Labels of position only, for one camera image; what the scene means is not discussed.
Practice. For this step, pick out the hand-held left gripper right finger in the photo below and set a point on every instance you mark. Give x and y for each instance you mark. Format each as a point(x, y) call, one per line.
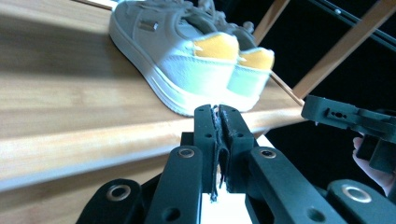
point(237, 140)

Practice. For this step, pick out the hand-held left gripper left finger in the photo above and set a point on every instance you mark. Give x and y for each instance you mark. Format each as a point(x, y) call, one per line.
point(206, 133)

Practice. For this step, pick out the white sneaker yellow heel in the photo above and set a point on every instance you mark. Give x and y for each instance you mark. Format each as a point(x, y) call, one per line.
point(162, 49)
point(249, 84)

